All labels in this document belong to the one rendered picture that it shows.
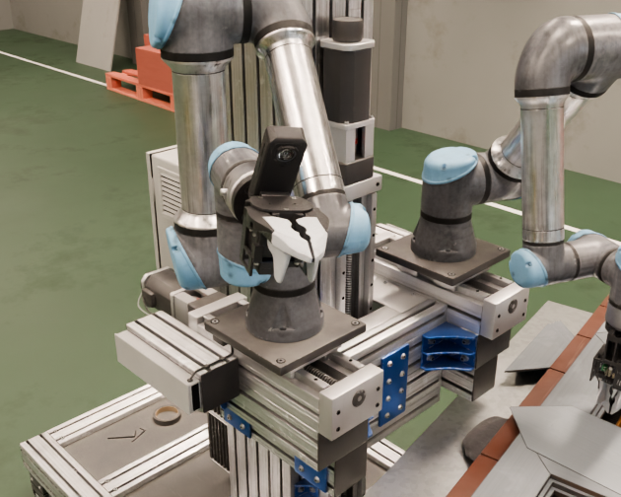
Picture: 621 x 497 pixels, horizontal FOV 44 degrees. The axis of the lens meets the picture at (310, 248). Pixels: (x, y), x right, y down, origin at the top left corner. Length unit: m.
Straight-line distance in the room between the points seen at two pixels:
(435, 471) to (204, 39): 1.00
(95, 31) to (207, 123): 8.32
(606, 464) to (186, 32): 1.05
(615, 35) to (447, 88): 4.88
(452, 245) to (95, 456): 1.36
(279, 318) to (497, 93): 4.80
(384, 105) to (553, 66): 5.19
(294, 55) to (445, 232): 0.68
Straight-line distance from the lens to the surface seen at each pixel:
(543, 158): 1.43
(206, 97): 1.24
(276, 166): 0.87
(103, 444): 2.59
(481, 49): 6.10
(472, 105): 6.21
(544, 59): 1.42
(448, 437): 1.80
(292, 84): 1.17
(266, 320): 1.41
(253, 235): 0.86
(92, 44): 9.58
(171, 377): 1.52
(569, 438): 1.58
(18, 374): 3.42
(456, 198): 1.71
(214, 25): 1.21
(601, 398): 1.65
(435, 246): 1.73
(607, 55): 1.48
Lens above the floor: 1.78
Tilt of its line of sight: 24 degrees down
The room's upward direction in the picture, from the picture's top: straight up
